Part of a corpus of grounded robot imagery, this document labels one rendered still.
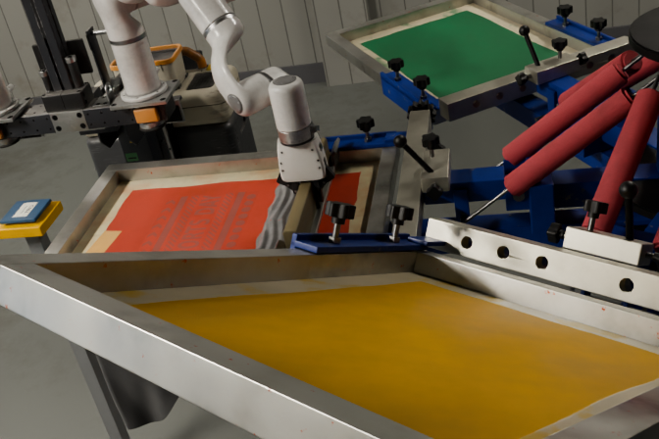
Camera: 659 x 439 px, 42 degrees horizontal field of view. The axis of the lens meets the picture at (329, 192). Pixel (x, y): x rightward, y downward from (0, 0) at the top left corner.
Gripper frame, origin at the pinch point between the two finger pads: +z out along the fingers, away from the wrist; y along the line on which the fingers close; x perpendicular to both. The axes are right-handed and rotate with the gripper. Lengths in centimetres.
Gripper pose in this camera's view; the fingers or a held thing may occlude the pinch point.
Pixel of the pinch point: (310, 197)
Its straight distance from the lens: 191.9
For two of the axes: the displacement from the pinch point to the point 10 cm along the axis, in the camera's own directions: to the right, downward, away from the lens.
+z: 1.7, 8.5, 4.9
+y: -9.7, 0.7, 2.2
